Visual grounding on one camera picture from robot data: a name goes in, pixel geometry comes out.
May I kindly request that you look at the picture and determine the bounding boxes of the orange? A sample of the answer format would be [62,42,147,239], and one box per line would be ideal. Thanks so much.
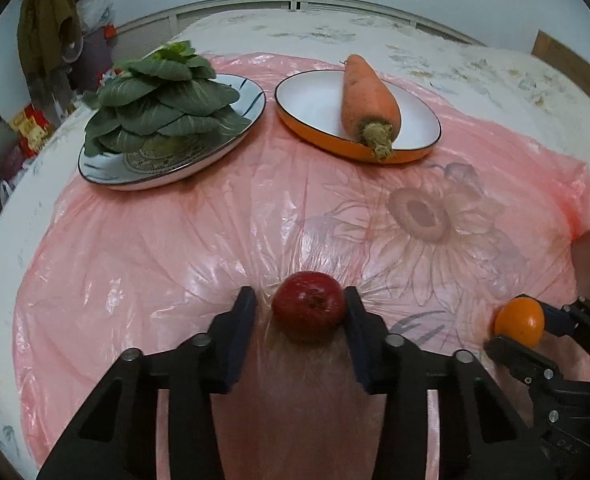
[493,296,545,349]

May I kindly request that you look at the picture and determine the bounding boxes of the red apple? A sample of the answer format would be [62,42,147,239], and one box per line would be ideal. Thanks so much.
[271,271,347,344]

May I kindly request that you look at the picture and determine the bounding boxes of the pink plastic sheet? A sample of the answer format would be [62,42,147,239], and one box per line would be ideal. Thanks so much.
[14,86,590,479]

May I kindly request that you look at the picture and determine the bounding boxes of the patterned plate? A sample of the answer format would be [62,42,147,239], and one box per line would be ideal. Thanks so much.
[77,74,267,191]

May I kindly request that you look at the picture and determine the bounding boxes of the carrot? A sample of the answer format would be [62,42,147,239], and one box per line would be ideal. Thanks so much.
[341,54,402,162]

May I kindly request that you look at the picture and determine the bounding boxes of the red snack boxes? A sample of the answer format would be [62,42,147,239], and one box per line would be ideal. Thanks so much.
[10,103,56,158]

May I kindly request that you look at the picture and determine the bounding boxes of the orange oval dish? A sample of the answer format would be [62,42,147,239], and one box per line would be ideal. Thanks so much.
[274,70,443,165]

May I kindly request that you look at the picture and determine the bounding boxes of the pile of green leaves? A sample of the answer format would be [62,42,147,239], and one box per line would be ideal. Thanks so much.
[82,41,240,156]

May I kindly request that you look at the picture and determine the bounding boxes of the purple bin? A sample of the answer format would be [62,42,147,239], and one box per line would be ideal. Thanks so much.
[68,28,113,92]

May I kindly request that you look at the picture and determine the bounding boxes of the olive jacket on rack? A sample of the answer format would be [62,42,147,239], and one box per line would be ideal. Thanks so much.
[18,0,82,84]

